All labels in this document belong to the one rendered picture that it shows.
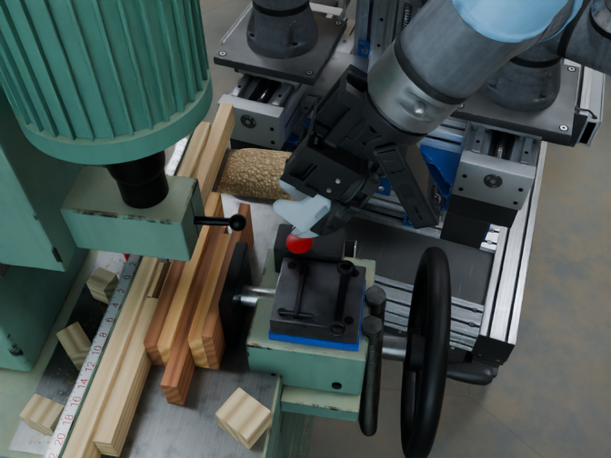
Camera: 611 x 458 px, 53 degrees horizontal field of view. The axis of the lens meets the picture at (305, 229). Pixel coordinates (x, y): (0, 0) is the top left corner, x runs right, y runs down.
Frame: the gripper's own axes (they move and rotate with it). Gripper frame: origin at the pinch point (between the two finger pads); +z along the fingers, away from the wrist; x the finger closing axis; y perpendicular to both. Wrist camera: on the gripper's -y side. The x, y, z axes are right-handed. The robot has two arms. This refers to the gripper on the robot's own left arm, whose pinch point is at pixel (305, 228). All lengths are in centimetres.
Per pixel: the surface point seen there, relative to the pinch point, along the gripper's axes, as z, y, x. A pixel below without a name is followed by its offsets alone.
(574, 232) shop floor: 53, -117, -98
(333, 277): 2.0, -5.3, 3.0
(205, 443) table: 16.4, -0.2, 19.9
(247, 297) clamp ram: 10.4, 1.1, 4.4
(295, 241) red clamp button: 2.1, 0.0, 0.4
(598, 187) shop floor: 48, -127, -120
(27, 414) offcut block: 33.3, 17.4, 17.8
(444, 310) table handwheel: -0.4, -19.0, 2.3
